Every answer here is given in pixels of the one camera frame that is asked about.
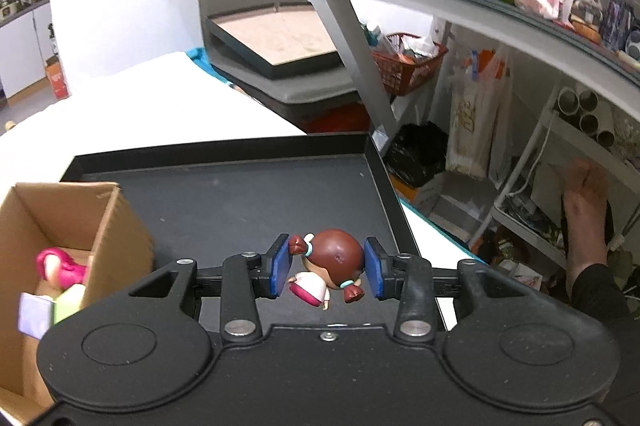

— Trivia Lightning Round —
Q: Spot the brown-haired girl figurine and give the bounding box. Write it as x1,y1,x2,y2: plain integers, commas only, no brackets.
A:
288,229,364,310

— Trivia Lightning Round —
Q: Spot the brown cardboard box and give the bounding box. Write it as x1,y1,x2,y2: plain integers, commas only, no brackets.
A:
1,182,153,425

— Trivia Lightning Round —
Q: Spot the pink figurine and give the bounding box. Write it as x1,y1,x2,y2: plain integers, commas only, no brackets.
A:
36,247,87,290

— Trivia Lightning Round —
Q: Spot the black shallow tray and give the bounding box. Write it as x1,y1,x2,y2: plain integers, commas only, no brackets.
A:
60,131,452,332

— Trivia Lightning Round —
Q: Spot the white plastic shopping bag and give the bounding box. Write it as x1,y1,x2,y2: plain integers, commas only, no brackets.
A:
446,45,513,186

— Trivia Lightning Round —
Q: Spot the green hexagonal container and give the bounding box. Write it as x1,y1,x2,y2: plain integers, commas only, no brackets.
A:
53,284,86,324

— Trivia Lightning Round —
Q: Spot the white towel cloth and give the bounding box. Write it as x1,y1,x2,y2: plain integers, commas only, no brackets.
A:
0,50,486,332

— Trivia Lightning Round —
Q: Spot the person bare foot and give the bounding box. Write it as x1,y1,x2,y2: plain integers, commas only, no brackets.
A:
562,160,608,296

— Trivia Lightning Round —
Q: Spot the red plastic basket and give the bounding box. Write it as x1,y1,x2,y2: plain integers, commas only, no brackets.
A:
370,33,448,97

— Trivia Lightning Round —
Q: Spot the purple toy suitcase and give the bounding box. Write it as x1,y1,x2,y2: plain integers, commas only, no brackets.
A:
17,293,55,340

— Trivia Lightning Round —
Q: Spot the black framed cork tray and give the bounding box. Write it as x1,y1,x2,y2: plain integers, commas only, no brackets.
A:
206,4,342,79

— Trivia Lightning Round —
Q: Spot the orange carton box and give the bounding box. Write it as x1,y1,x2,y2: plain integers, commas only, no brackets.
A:
46,59,68,100

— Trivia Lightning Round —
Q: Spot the grey glass-top desk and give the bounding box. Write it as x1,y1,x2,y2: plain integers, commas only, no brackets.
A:
309,0,639,152

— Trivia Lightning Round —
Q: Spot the grey chair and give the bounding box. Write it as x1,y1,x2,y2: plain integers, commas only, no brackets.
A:
198,0,370,134

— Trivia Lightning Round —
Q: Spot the white cabinet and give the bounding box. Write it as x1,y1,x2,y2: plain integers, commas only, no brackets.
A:
0,1,54,98

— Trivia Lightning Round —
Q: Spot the white wire shelf rack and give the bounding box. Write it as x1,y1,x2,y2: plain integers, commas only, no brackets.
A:
469,85,639,267

